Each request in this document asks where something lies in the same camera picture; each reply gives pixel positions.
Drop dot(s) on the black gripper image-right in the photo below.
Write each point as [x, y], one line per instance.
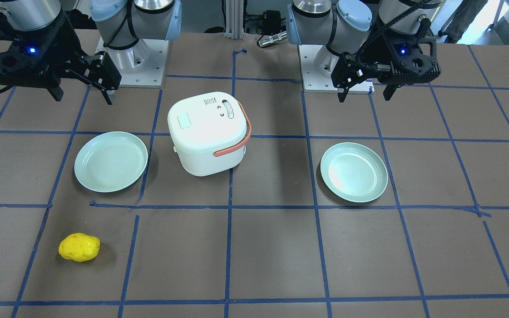
[373, 56]

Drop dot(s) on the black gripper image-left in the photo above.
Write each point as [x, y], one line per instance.
[71, 49]

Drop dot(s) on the white rice cooker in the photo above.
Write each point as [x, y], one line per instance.
[209, 132]

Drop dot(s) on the green plate near potato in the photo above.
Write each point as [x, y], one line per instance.
[111, 162]

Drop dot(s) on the green plate on far side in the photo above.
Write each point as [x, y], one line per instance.
[354, 172]

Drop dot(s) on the yellow toy potato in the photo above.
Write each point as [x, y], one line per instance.
[79, 247]

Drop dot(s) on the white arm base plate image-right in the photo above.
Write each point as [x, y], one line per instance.
[316, 64]

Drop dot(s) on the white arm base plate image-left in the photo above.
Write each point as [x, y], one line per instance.
[141, 66]

